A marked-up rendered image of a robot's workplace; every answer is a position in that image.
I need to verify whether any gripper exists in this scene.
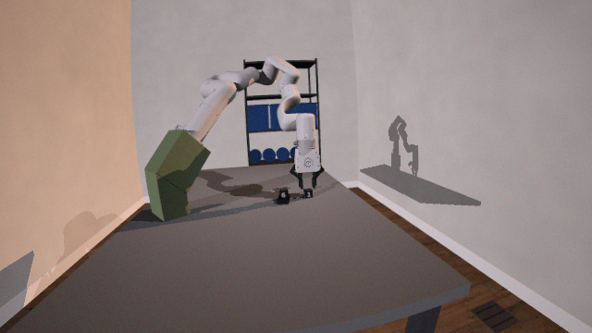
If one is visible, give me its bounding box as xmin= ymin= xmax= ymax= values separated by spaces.
xmin=290 ymin=147 xmax=324 ymax=189

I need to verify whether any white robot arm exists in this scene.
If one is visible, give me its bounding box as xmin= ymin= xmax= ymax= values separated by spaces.
xmin=175 ymin=55 xmax=315 ymax=147

